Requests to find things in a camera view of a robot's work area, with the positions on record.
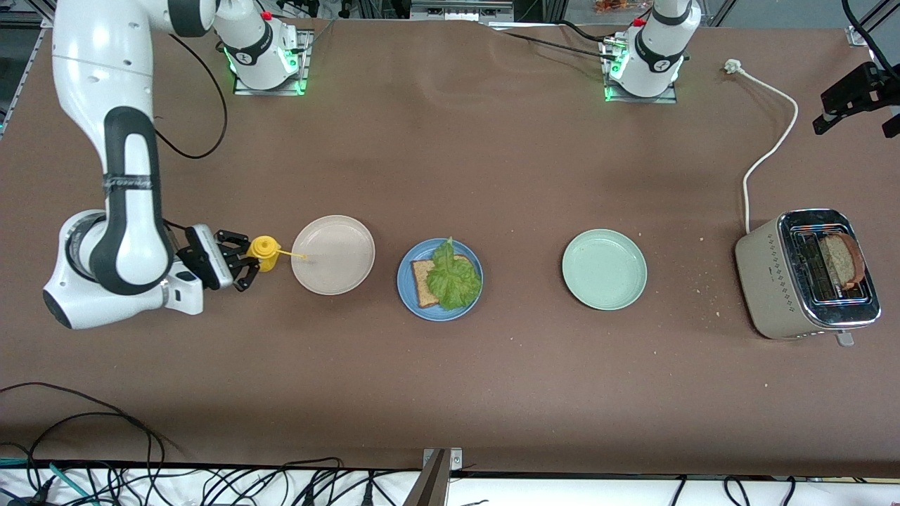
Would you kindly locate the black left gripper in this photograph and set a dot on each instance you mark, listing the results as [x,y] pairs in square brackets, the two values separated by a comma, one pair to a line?
[852,93]

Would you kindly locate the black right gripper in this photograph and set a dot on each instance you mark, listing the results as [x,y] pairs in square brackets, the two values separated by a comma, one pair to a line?
[230,254]

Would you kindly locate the yellow mustard squeeze bottle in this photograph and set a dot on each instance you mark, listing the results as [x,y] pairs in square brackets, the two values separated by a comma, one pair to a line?
[266,251]

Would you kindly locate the brown bread slice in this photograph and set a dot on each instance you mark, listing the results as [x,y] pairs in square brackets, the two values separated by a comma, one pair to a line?
[420,281]
[840,260]

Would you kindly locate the green lettuce leaf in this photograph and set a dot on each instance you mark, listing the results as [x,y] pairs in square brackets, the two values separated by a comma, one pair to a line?
[453,281]

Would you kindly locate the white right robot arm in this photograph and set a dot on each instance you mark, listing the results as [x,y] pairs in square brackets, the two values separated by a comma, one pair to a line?
[98,56]

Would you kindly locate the beige round plate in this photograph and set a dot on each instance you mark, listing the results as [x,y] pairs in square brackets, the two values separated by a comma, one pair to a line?
[332,263]

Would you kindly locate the blue round plate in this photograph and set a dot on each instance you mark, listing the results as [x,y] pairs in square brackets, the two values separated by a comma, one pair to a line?
[403,280]

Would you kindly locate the pale green round plate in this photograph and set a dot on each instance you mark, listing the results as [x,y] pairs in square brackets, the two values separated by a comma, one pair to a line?
[605,270]

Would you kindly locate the beige chrome toaster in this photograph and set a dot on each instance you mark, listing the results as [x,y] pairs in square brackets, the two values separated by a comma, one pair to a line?
[770,281]

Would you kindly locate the orange snack packet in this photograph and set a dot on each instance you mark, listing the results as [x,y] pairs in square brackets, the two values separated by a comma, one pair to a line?
[615,5]

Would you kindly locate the grey metal box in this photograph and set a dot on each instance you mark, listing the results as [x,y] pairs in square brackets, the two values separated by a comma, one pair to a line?
[460,10]

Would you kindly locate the aluminium frame profile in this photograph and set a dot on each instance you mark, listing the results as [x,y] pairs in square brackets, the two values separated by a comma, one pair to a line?
[856,35]

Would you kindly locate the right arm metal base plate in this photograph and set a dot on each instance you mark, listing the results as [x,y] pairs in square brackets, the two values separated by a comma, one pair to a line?
[271,91]

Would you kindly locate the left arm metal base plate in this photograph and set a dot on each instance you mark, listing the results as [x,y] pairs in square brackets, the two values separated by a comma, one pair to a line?
[640,100]

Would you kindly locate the metal table edge bracket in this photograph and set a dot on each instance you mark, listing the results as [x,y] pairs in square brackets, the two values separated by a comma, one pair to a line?
[436,478]

